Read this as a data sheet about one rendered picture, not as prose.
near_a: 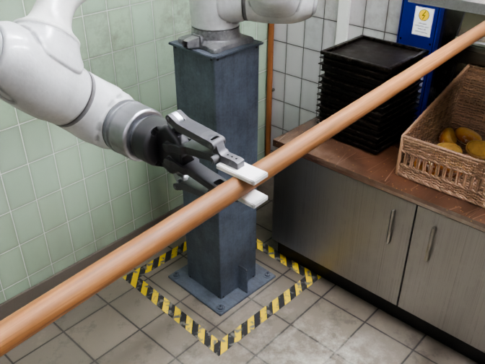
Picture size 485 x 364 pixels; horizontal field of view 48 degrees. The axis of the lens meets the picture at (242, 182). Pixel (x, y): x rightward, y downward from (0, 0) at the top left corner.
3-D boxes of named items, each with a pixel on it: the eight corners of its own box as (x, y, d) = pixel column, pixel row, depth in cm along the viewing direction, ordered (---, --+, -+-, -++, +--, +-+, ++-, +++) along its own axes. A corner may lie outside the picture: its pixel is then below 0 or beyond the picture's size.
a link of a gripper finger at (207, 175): (163, 155, 83) (163, 162, 84) (216, 192, 78) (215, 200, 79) (182, 146, 85) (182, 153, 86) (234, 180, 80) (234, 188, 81)
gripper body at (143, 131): (162, 104, 87) (203, 121, 82) (167, 150, 92) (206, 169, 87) (125, 121, 83) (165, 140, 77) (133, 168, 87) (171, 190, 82)
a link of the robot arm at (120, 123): (150, 139, 96) (172, 150, 92) (107, 160, 90) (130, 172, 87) (143, 92, 91) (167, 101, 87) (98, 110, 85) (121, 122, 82)
